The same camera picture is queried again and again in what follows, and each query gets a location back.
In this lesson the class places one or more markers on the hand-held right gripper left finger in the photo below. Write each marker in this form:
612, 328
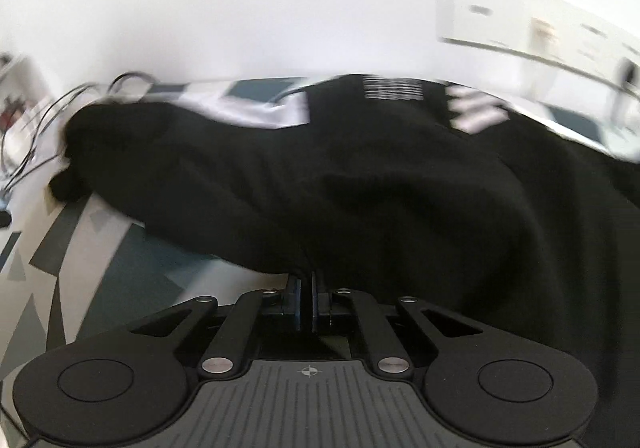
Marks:
299, 303

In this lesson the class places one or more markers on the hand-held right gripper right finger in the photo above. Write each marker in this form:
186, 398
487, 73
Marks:
316, 303

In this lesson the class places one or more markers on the black sweater with white stripe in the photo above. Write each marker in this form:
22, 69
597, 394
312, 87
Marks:
350, 177

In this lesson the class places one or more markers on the geometric patterned table mat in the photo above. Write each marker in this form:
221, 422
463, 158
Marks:
125, 253

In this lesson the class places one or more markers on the white wall socket panel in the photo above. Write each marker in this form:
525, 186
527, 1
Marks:
500, 12

